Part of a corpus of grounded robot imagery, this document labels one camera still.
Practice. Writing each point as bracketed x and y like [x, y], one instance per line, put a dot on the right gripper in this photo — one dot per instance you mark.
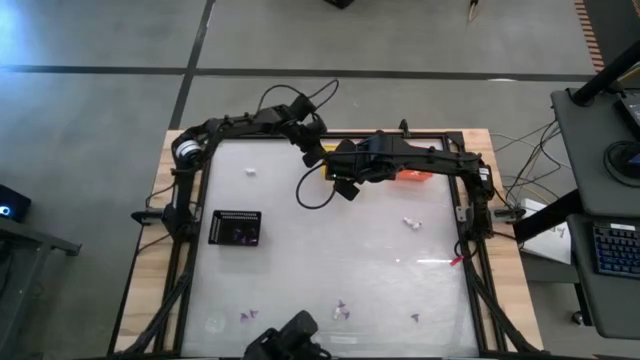
[360, 160]

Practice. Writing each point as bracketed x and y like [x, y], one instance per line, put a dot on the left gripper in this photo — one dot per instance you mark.
[307, 134]

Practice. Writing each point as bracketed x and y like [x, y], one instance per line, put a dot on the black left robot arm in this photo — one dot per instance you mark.
[240, 124]

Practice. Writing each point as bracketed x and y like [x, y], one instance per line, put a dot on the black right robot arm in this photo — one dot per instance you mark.
[440, 157]

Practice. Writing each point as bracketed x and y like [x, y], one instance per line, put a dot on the yellow plastic basket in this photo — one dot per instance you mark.
[330, 147]

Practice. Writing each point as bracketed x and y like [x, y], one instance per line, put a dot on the orange plastic basket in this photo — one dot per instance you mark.
[417, 175]

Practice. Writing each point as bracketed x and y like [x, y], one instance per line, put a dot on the black plastic basket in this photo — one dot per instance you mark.
[220, 220]

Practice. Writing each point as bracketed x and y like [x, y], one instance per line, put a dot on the black floor object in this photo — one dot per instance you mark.
[340, 3]

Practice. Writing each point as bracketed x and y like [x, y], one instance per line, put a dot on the red clip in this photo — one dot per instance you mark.
[456, 260]

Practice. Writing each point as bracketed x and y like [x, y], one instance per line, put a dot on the small white box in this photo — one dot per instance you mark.
[534, 207]

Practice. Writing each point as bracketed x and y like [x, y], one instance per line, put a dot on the black bulky device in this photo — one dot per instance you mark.
[295, 332]

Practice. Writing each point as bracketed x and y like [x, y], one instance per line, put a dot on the pale stick tool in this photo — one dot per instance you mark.
[473, 12]

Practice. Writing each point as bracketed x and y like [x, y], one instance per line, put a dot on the black diagonal bar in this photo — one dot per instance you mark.
[550, 217]

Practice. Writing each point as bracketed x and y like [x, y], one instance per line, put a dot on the white paper sheet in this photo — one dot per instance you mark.
[550, 247]

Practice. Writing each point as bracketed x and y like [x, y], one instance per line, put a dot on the grey desk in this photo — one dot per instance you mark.
[610, 305]
[585, 140]

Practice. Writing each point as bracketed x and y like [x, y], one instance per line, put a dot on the black monitor pole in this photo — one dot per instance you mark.
[605, 75]

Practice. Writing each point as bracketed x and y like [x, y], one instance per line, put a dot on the black round stand base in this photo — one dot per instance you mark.
[620, 162]

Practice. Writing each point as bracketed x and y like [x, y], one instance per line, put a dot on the desk caster wheel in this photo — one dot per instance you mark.
[578, 318]

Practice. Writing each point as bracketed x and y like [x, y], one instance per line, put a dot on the backlit black keyboard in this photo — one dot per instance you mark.
[617, 250]

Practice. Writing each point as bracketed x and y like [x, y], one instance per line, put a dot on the dark mat with striped edge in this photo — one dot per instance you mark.
[620, 25]

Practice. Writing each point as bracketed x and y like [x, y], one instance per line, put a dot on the grey metal stand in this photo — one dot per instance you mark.
[30, 236]

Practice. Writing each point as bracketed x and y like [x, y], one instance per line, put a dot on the black device with blue light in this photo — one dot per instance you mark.
[15, 200]

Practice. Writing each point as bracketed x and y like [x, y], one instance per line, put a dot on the black frame clamp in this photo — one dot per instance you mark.
[404, 127]

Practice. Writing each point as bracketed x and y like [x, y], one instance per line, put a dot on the black aluminium table frame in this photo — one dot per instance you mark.
[250, 135]

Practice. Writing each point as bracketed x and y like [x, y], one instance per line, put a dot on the grey metal bracket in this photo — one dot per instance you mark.
[462, 214]

